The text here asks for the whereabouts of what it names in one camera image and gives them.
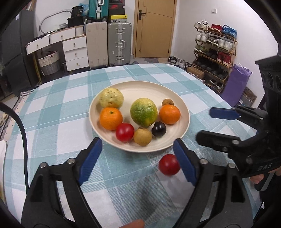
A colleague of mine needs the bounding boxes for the red tomato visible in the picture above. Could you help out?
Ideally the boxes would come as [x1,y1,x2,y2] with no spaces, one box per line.
[115,123,134,142]
[159,154,181,176]

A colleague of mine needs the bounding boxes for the large orange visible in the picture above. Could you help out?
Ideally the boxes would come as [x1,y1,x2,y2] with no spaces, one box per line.
[159,105,181,125]

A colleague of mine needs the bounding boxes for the dark plum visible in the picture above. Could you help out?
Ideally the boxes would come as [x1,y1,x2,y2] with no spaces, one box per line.
[151,121,167,137]

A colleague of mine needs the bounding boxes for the brown longan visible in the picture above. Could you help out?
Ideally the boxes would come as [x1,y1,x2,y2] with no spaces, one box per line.
[161,98,174,106]
[133,128,152,146]

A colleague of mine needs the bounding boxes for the yellow-green citrus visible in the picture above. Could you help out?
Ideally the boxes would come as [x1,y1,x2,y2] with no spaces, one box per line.
[130,98,158,127]

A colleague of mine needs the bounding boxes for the small orange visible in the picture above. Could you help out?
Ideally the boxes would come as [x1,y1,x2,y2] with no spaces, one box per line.
[99,107,123,131]

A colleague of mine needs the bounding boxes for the yellow citrus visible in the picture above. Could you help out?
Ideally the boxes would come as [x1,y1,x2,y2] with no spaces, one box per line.
[99,87,124,109]

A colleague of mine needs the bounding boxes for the person's right hand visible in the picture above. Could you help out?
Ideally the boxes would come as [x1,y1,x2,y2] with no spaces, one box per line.
[250,165,281,191]

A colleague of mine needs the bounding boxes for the person's left hand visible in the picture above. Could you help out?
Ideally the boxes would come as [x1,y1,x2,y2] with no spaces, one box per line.
[120,219,145,228]

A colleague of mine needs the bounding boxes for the purple bag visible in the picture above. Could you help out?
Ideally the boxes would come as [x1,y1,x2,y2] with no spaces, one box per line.
[221,63,252,107]

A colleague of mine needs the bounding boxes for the shoe rack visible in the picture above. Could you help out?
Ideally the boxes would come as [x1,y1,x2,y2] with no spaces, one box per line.
[192,20,238,94]

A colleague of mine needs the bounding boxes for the teal checkered tablecloth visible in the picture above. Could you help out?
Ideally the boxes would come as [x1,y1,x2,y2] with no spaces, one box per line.
[19,64,255,227]

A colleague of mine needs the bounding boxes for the cream round plate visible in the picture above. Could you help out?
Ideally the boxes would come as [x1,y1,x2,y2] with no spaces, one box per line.
[89,81,190,152]

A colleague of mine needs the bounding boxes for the wooden door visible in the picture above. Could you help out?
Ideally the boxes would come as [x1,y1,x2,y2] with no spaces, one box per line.
[133,0,177,58]

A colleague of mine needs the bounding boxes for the woven laundry basket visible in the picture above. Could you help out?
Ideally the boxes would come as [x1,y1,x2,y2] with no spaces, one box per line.
[38,51,61,76]

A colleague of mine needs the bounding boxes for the black refrigerator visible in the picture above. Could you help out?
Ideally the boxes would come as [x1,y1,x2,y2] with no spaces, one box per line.
[1,10,39,96]

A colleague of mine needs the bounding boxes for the silver suitcase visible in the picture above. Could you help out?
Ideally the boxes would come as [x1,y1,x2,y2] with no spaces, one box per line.
[108,22,132,66]

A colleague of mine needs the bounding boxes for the yellow black box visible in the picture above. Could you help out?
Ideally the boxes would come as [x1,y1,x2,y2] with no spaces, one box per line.
[110,14,128,23]

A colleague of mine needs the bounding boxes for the white drawer desk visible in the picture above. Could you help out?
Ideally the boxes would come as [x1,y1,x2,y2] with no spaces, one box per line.
[26,25,89,71]

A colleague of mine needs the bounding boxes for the beige suitcase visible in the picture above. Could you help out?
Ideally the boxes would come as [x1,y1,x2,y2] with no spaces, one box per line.
[86,21,108,68]

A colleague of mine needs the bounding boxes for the black shoe boxes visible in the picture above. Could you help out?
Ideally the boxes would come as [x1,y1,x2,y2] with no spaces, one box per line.
[109,0,125,16]

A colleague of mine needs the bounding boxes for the teal suitcase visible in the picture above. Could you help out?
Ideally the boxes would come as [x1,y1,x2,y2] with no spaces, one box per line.
[88,0,109,21]

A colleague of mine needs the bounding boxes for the black cable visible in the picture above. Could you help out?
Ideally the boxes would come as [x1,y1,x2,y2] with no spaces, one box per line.
[0,102,30,191]

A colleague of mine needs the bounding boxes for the oval mirror frame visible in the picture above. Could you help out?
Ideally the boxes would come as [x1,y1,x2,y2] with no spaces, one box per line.
[38,9,71,34]

